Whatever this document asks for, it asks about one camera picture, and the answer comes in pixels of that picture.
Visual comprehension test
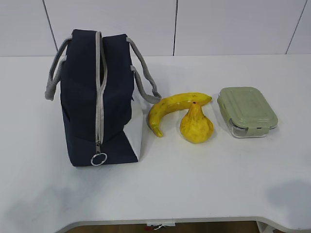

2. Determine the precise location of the yellow pear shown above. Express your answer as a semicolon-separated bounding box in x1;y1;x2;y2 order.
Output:
180;102;214;144

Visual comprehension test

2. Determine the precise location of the yellow banana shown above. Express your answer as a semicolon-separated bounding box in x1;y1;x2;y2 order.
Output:
147;92;212;137

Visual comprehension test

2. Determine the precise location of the navy blue lunch bag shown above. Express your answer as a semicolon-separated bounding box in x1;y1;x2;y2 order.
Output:
45;29;161;167

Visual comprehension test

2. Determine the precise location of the white bracket under table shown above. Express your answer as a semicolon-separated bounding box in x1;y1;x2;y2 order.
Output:
146;219;176;231

